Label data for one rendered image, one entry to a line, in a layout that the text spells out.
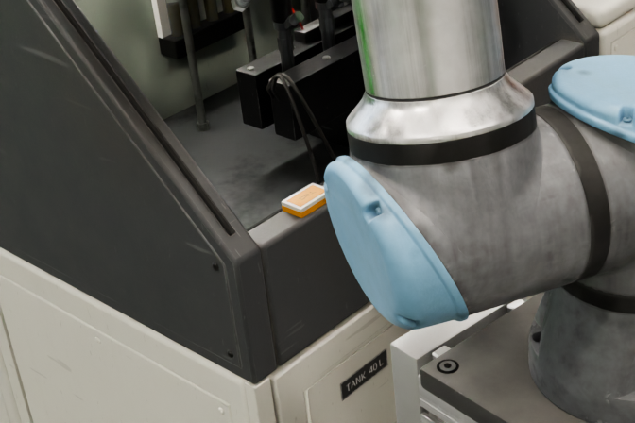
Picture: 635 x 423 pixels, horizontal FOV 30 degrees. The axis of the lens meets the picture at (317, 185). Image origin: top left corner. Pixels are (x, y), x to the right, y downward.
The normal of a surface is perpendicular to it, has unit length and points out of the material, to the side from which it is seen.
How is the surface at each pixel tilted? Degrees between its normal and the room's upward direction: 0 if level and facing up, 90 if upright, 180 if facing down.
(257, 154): 0
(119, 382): 90
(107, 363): 90
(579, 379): 73
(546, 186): 54
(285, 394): 90
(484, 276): 94
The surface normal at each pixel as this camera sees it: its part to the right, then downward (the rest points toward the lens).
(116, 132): -0.68, 0.41
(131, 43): 0.73, 0.27
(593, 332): -0.61, 0.16
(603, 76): 0.02, -0.90
